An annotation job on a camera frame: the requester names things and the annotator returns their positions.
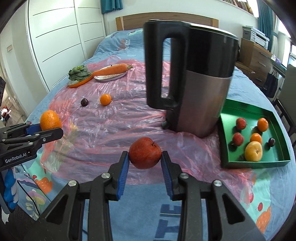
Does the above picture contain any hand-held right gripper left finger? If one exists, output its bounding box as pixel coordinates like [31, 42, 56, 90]
[25, 151, 130, 241]

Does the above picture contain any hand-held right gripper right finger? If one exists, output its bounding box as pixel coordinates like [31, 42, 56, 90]
[161, 151, 266, 241]

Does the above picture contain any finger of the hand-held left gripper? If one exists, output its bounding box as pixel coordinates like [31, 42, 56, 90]
[0, 128, 64, 150]
[0, 123, 42, 138]

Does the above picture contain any small orange mandarin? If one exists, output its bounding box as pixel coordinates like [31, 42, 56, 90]
[100, 94, 112, 106]
[257, 118, 269, 132]
[40, 110, 62, 131]
[250, 133, 263, 144]

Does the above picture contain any small red apple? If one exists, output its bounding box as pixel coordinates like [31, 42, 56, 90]
[235, 118, 247, 130]
[129, 137, 162, 169]
[232, 133, 244, 146]

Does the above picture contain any green tray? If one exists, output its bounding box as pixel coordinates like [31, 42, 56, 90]
[217, 98, 291, 169]

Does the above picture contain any yellow apple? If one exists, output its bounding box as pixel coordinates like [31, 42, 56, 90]
[245, 141, 263, 162]

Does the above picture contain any pink plastic sheet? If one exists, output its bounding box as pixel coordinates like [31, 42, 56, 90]
[40, 59, 257, 186]

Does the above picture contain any orange plate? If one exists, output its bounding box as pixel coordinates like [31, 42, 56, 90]
[68, 74, 95, 88]

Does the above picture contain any green bok choy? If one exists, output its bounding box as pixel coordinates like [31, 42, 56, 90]
[68, 65, 93, 81]

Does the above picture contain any small white plate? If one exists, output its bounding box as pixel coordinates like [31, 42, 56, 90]
[94, 66, 129, 82]

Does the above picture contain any large carrot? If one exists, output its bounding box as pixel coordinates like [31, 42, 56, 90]
[94, 63, 134, 78]

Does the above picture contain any black steel electric kettle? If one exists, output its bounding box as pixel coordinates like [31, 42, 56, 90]
[143, 20, 239, 139]

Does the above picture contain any white wardrobe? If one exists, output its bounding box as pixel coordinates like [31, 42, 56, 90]
[25, 0, 107, 93]

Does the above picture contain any black tote bag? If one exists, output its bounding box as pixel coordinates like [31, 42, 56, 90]
[264, 71, 279, 98]

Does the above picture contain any wooden headboard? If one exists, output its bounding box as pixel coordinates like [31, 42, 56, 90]
[116, 13, 219, 32]

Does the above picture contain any teal curtain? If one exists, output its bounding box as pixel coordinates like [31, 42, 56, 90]
[257, 0, 278, 36]
[102, 0, 122, 14]

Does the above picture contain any wooden dresser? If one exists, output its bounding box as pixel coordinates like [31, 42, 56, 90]
[236, 38, 275, 88]

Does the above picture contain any grey chair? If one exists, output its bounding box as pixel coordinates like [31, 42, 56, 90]
[275, 64, 296, 149]

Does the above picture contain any white printer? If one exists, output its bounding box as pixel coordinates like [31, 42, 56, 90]
[242, 25, 270, 49]

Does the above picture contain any row of books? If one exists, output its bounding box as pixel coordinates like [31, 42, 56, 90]
[224, 0, 257, 14]

